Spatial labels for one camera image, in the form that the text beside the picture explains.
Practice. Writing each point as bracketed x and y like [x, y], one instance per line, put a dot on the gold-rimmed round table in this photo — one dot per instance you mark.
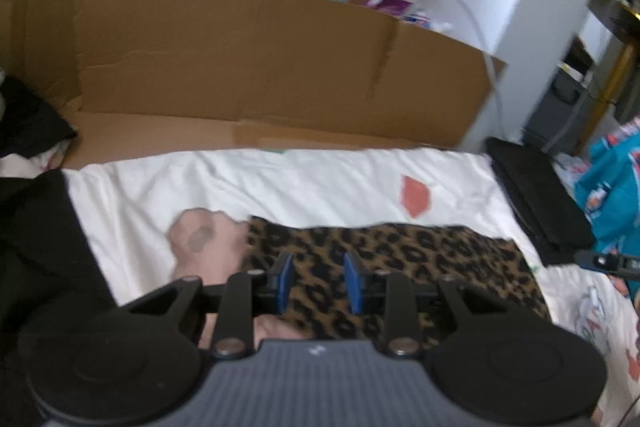
[617, 37]

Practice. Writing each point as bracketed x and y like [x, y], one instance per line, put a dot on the pink and white pouch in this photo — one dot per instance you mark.
[400, 9]

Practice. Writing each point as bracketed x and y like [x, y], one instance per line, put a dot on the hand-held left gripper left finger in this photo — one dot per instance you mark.
[281, 283]

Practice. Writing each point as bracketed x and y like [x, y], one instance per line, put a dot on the brown cardboard sheet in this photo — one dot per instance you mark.
[225, 67]

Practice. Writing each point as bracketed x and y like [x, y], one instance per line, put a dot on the folded black pants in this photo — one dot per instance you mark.
[542, 207]

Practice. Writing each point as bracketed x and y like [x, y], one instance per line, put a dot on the teal patterned blanket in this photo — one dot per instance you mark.
[610, 197]

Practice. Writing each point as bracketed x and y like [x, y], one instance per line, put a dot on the leopard print garment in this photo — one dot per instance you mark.
[450, 252]

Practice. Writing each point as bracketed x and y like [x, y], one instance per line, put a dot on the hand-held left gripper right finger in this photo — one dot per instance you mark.
[353, 284]

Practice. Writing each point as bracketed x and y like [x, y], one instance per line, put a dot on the black bag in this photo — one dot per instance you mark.
[560, 107]

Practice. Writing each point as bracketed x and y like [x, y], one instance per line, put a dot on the white bear print bed sheet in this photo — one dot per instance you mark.
[300, 187]

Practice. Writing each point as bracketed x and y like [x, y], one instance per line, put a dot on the black crumpled garment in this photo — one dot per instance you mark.
[35, 232]

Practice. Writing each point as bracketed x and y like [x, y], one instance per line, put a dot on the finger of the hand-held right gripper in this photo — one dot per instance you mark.
[600, 261]

